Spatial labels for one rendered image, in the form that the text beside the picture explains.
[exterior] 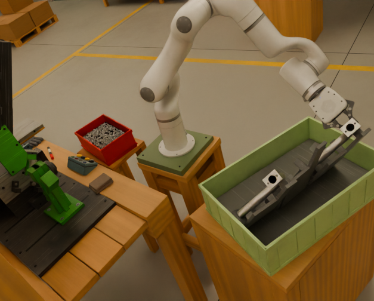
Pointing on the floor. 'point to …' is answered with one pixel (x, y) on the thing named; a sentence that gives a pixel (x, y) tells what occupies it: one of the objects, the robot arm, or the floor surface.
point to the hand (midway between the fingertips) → (349, 125)
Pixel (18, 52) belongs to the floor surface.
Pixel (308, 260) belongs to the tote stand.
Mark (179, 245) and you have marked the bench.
